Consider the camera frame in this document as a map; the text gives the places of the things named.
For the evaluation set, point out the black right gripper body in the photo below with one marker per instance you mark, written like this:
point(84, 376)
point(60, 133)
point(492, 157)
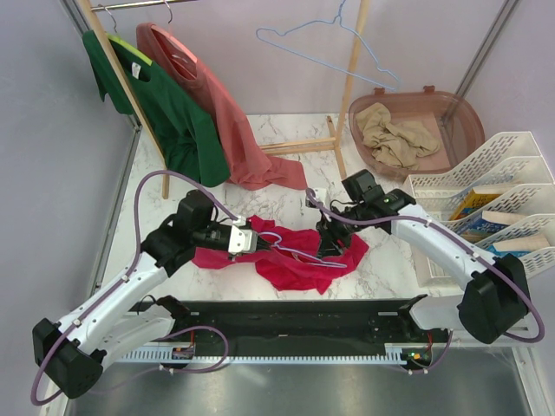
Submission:
point(329, 227)

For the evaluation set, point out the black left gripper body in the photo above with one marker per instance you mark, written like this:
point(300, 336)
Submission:
point(216, 234)

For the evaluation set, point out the light blue wire hanger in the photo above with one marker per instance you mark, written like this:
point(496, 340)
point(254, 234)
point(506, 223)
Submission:
point(315, 261)
point(335, 42)

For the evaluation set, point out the magenta t shirt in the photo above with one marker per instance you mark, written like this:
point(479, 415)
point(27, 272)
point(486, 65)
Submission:
point(280, 268)

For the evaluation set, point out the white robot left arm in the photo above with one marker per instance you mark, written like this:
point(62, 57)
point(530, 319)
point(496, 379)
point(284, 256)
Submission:
point(75, 350)

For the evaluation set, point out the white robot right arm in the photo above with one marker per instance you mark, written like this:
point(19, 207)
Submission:
point(495, 290)

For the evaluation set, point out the salmon pink t shirt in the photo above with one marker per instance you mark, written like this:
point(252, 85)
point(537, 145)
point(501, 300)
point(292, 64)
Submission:
point(250, 167)

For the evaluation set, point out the green t shirt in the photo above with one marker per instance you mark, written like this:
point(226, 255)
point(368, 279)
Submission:
point(186, 134)

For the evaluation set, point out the silver hanger under salmon shirt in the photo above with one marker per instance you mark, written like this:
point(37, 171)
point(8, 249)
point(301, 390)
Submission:
point(170, 19)

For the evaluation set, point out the silver hanger under green shirt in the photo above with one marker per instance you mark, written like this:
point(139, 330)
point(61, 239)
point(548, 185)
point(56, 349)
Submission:
point(108, 10)

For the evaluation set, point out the wooden clothes rack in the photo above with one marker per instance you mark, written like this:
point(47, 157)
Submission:
point(113, 83)

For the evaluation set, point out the beige crumpled garment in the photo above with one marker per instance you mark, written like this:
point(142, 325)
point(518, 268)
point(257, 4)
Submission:
point(398, 145)

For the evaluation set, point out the pink translucent laundry basket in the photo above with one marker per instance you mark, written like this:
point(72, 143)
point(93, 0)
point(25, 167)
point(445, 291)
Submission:
point(449, 118)

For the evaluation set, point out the yellow blue book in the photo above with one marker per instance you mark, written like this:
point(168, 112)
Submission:
point(478, 197)

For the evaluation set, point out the blue cover book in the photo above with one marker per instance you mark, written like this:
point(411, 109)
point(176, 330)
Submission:
point(487, 224)

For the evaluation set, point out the white plastic file organizer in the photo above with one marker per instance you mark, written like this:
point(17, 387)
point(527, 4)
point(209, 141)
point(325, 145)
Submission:
point(507, 158)

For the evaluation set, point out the light blue book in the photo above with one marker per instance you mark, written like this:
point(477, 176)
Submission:
point(520, 246)

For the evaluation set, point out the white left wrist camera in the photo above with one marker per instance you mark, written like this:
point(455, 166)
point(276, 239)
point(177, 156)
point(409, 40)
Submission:
point(243, 239)

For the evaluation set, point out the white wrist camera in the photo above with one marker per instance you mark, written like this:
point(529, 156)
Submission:
point(243, 239)
point(316, 197)

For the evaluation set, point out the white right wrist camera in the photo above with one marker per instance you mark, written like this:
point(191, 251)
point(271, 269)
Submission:
point(316, 197)

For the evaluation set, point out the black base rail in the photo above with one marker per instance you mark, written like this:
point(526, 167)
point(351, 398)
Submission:
point(377, 321)

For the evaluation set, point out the white slotted cable duct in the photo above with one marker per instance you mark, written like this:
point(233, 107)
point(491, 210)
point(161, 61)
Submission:
point(174, 354)

